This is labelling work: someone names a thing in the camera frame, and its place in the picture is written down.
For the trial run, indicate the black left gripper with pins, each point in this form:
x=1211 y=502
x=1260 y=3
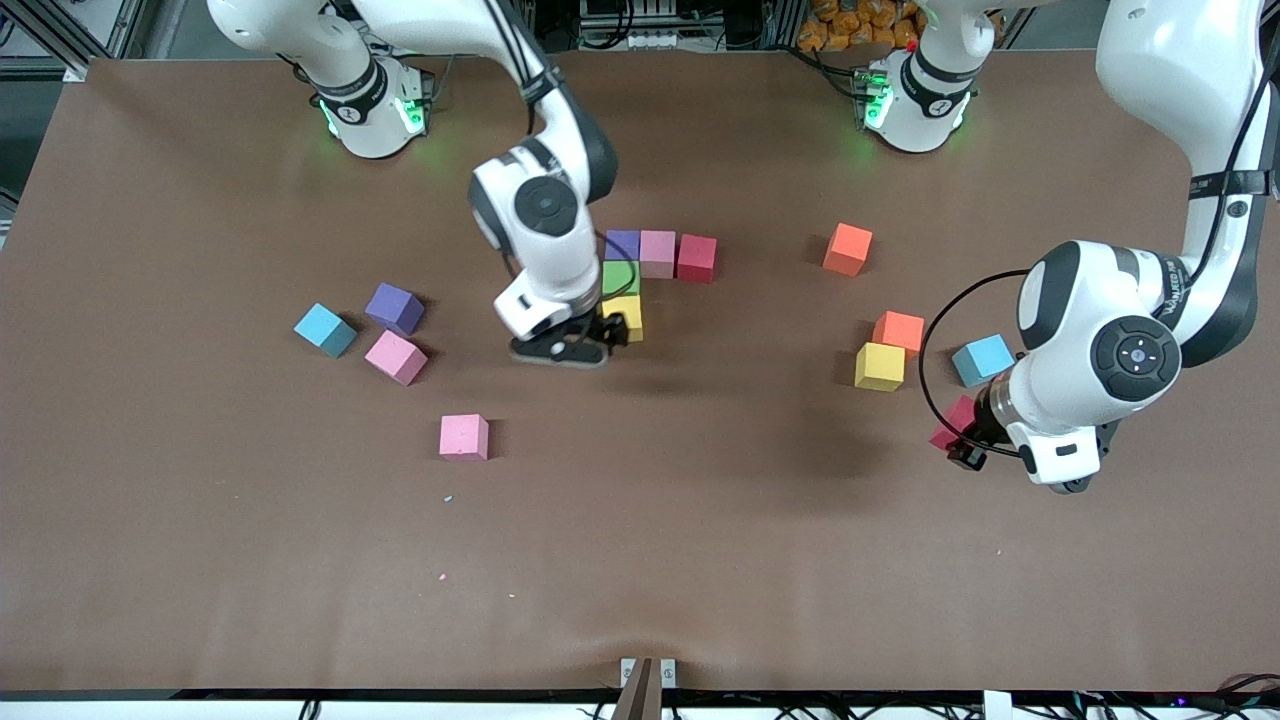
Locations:
x=981 y=430

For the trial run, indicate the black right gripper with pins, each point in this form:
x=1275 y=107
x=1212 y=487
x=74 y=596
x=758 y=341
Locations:
x=604 y=326

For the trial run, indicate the yellow foam cube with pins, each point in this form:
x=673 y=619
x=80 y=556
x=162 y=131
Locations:
x=880 y=366
x=630 y=308

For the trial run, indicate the red foam cube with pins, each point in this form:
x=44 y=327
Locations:
x=697 y=258
x=950 y=420

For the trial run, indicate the green foam cube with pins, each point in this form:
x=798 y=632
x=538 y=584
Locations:
x=618 y=280

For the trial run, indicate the purple foam cube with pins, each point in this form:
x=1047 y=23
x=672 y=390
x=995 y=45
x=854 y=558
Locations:
x=622 y=246
x=394 y=308

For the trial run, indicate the pink foam cube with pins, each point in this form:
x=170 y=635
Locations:
x=657 y=254
x=464 y=437
x=396 y=357

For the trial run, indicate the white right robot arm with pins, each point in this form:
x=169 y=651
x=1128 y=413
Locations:
x=540 y=260

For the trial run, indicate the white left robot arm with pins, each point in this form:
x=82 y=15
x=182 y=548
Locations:
x=1090 y=300

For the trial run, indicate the blue foam cube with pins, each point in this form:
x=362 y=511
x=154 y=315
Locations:
x=984 y=359
x=325 y=330

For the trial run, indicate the orange foam cube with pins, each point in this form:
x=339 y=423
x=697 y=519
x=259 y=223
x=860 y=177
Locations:
x=848 y=249
x=898 y=332

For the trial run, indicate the white vented device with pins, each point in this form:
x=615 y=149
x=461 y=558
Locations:
x=625 y=25

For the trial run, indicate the bag of orange objects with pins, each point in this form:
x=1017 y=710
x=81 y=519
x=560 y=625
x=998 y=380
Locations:
x=850 y=20

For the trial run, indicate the small white bracket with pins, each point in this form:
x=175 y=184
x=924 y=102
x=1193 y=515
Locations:
x=668 y=673

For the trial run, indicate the aluminium frame post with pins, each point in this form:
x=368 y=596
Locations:
x=72 y=70

